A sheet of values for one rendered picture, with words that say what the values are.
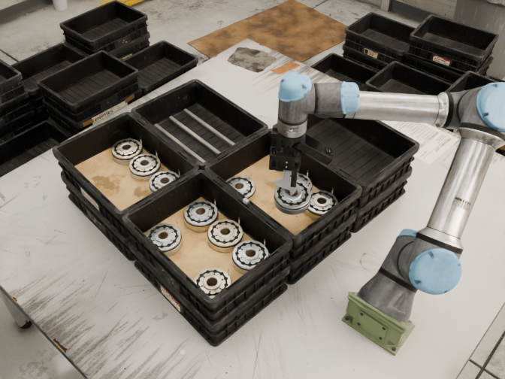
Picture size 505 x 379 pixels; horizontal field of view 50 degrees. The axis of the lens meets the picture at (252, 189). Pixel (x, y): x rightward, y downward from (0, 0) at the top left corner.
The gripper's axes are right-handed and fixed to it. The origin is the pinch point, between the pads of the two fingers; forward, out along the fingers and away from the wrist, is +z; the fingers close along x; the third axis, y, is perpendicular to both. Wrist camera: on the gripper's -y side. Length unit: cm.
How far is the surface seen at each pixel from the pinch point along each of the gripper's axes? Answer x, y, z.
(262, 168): -23.2, 12.2, 16.4
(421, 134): -67, -46, 30
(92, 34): -156, 130, 51
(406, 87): -149, -50, 62
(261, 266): 24.5, 5.8, 6.3
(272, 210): -5.0, 6.5, 16.4
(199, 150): -28.7, 35.2, 16.4
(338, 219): -2.5, -13.9, 14.2
